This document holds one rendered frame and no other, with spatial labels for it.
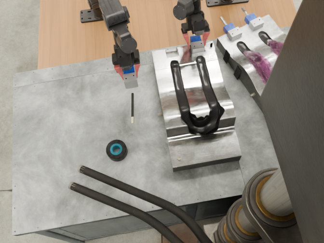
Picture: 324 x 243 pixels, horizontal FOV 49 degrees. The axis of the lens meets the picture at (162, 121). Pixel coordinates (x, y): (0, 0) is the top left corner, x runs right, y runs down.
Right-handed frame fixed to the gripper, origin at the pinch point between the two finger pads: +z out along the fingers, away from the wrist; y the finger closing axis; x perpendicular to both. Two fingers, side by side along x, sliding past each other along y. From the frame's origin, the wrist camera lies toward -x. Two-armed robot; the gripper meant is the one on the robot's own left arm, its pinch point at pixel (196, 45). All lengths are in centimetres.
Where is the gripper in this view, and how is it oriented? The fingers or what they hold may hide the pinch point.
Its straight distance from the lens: 148.6
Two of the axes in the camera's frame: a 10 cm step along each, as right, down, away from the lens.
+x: -1.1, -5.9, 8.0
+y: 9.9, -1.7, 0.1
